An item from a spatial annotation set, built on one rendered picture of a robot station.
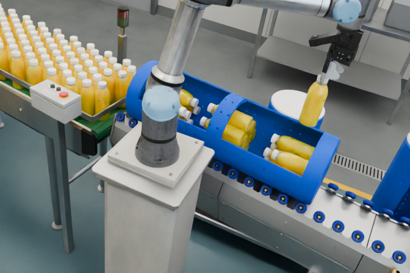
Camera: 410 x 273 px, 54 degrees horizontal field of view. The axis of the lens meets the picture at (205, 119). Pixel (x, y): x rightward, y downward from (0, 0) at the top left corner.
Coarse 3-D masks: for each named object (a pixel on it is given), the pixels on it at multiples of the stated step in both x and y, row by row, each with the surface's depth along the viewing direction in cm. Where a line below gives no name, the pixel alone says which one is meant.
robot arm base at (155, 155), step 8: (144, 136) 128; (136, 144) 135; (144, 144) 129; (152, 144) 127; (160, 144) 127; (168, 144) 128; (176, 144) 132; (136, 152) 132; (144, 152) 129; (152, 152) 128; (160, 152) 129; (168, 152) 129; (176, 152) 132; (144, 160) 129; (152, 160) 128; (160, 160) 130; (168, 160) 130; (176, 160) 134
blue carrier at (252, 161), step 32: (128, 96) 171; (224, 96) 178; (192, 128) 160; (224, 128) 155; (256, 128) 178; (288, 128) 169; (224, 160) 161; (256, 160) 151; (320, 160) 142; (288, 192) 151
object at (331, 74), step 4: (332, 64) 134; (336, 64) 134; (328, 68) 135; (332, 68) 135; (328, 72) 136; (332, 72) 135; (336, 72) 134; (324, 76) 136; (328, 76) 136; (332, 76) 136; (336, 76) 135; (320, 80) 139; (324, 80) 139
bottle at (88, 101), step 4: (84, 88) 182; (88, 88) 183; (92, 88) 184; (80, 92) 184; (84, 92) 182; (88, 92) 183; (92, 92) 184; (84, 96) 183; (88, 96) 183; (92, 96) 185; (84, 100) 184; (88, 100) 185; (92, 100) 186; (84, 104) 186; (88, 104) 186; (92, 104) 187; (84, 108) 187; (88, 108) 187; (92, 108) 189; (88, 112) 189; (92, 112) 190; (92, 116) 191
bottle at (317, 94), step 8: (312, 88) 142; (320, 88) 140; (312, 96) 142; (320, 96) 141; (304, 104) 146; (312, 104) 143; (320, 104) 143; (304, 112) 146; (312, 112) 144; (320, 112) 146; (304, 120) 147; (312, 120) 146
